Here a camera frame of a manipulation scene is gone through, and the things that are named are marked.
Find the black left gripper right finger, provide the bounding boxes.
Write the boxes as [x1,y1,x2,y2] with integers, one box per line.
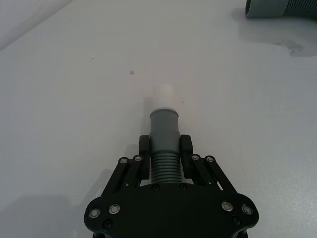
[179,134,233,193]

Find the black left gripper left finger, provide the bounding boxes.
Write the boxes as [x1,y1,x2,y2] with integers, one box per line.
[105,134,152,195]

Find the grey corrugated hose with cuff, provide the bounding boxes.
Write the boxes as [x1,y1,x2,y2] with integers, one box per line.
[245,0,317,20]
[149,108,181,185]

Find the white plastic tube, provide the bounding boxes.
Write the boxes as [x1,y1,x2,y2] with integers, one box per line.
[151,84,176,111]

